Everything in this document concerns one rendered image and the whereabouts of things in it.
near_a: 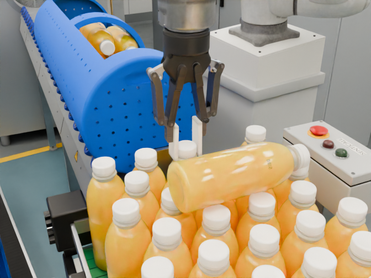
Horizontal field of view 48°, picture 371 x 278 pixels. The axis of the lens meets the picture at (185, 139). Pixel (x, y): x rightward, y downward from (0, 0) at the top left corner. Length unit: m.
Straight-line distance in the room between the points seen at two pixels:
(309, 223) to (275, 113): 0.89
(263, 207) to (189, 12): 0.30
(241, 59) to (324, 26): 1.17
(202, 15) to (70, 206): 0.43
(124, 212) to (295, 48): 0.97
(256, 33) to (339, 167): 0.75
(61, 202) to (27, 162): 2.19
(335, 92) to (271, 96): 1.25
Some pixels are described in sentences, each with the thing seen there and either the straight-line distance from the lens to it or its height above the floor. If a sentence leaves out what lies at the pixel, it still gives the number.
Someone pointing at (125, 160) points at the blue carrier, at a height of 1.00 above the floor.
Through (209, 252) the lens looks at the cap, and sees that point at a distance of 0.55.
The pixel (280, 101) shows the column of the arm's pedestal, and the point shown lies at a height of 0.93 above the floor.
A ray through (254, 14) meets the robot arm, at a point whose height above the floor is 1.20.
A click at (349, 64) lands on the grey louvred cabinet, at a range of 2.63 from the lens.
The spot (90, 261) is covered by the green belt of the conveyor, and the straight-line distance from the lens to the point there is 0.87.
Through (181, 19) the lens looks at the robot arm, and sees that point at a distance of 0.64.
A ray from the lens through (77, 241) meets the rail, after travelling 0.79.
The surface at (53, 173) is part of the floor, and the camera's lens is 2.87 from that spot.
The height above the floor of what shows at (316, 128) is 1.11.
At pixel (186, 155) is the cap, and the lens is 0.75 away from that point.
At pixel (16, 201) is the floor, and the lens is 2.68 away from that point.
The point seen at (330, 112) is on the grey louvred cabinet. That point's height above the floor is 0.44.
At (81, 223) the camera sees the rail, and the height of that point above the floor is 0.97.
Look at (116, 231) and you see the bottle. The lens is 0.63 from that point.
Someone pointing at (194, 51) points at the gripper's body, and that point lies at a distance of 0.66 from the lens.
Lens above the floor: 1.49
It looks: 28 degrees down
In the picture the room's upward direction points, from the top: straight up
